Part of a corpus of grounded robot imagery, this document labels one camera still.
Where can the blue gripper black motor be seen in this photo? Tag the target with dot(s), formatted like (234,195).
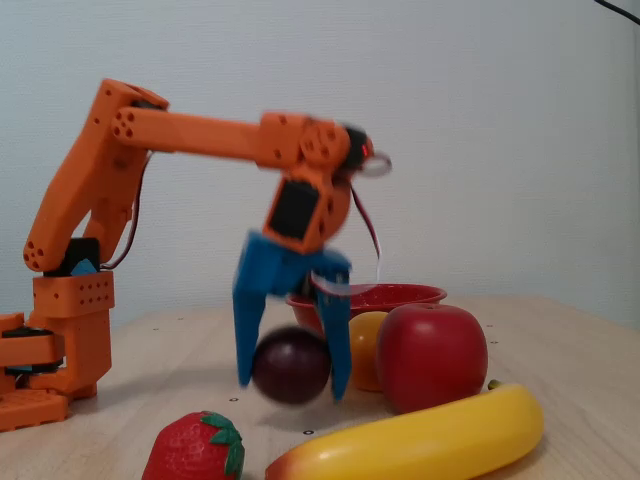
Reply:
(265,267)

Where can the dark purple plum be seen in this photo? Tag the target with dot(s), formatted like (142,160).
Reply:
(292,367)

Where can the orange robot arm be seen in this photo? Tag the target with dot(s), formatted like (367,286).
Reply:
(200,135)

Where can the red speckled bowl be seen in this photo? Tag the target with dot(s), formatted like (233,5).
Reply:
(400,295)

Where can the orange fruit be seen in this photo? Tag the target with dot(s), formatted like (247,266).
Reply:
(365,350)

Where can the red apple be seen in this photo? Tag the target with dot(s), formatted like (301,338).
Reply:
(430,357)

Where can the red strawberry green leaves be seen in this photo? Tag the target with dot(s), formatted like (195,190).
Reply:
(185,450)

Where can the yellow banana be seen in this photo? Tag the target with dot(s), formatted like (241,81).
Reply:
(410,445)

